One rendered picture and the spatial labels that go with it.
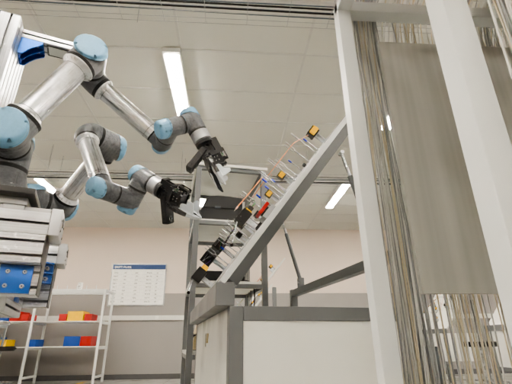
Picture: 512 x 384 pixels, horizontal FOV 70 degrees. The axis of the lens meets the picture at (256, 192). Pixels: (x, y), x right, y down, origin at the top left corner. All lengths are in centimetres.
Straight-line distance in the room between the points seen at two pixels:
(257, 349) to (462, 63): 86
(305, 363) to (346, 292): 816
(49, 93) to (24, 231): 46
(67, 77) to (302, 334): 114
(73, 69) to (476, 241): 132
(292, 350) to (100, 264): 850
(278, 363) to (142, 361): 793
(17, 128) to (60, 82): 23
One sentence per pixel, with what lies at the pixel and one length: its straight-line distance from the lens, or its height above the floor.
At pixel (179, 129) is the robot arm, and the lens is 147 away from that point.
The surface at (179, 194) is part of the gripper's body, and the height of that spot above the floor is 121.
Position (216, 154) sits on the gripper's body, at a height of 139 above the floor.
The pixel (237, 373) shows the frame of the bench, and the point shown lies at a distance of 108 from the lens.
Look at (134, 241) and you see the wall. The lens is 936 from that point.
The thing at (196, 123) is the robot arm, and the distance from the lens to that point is 149.
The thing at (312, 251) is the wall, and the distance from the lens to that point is 924.
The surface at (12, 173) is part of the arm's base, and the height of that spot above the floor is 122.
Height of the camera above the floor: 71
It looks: 22 degrees up
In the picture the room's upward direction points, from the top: 1 degrees counter-clockwise
